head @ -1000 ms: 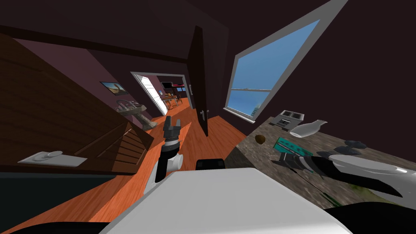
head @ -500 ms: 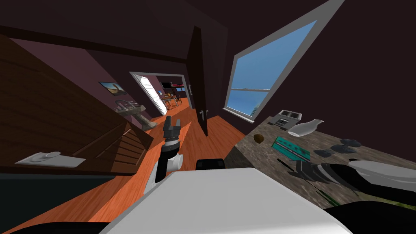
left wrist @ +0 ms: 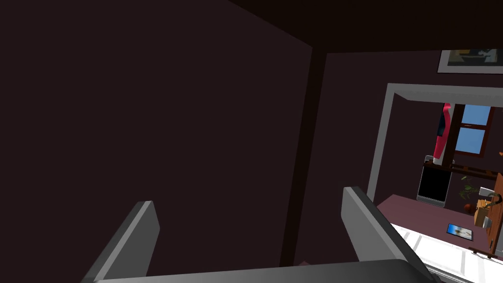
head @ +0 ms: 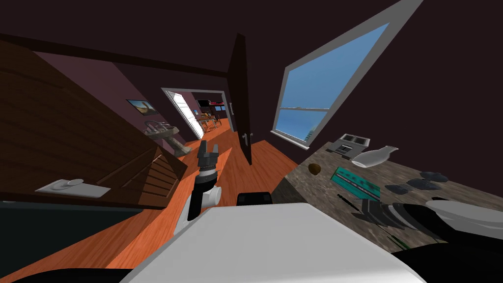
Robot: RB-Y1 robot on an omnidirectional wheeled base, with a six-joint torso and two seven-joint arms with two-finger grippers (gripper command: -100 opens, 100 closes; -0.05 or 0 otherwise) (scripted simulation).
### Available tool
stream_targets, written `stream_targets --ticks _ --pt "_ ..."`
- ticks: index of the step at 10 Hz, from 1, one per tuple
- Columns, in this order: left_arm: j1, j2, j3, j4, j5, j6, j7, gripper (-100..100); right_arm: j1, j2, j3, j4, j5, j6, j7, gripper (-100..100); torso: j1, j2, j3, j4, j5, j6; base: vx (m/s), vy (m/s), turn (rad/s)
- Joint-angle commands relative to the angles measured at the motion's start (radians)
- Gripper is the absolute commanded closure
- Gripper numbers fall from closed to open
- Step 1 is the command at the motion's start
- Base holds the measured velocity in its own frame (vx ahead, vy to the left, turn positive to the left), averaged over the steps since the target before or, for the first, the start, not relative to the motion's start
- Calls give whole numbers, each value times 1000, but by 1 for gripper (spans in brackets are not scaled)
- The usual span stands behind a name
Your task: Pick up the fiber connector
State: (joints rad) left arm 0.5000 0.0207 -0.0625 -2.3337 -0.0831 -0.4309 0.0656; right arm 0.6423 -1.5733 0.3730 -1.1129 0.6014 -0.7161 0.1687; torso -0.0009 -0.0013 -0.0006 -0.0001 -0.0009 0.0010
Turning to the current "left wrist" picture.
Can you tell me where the small blue picture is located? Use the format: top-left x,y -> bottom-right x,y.
446,223 -> 475,242

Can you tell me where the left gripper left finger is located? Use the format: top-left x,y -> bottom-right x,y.
80,200 -> 161,283

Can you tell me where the brown framed window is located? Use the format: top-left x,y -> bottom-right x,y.
447,104 -> 497,159

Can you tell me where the green potted plant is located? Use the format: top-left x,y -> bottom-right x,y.
459,176 -> 481,202

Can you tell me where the black screen grey frame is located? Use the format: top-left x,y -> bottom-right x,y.
416,155 -> 456,208

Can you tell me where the brown wooden furniture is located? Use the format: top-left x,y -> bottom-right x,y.
469,172 -> 503,261

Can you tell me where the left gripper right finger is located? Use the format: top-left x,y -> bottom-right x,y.
340,186 -> 447,283

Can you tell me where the framed wall picture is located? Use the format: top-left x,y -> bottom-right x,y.
437,49 -> 503,75

